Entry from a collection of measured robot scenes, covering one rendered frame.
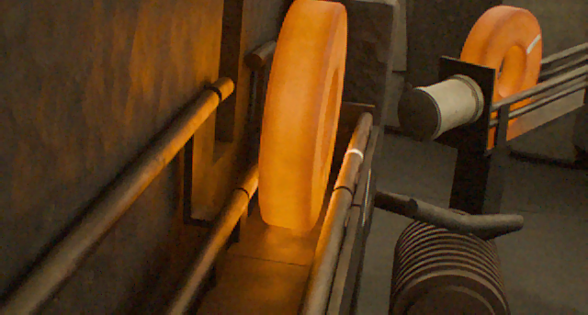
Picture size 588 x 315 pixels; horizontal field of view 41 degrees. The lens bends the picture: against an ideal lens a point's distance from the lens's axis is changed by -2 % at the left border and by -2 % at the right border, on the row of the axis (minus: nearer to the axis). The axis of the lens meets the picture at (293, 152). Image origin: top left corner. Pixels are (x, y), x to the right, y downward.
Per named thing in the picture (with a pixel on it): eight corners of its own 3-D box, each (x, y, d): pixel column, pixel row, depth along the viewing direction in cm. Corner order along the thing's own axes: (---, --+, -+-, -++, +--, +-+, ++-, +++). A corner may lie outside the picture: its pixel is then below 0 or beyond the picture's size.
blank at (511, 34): (469, 150, 101) (491, 157, 99) (443, 60, 91) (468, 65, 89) (527, 72, 107) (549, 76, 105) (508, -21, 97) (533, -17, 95)
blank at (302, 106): (258, 68, 43) (319, 76, 43) (308, -40, 56) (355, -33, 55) (254, 272, 52) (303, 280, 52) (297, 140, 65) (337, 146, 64)
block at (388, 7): (259, 233, 78) (280, -12, 71) (274, 206, 86) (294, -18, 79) (367, 249, 77) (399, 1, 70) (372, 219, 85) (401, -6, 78)
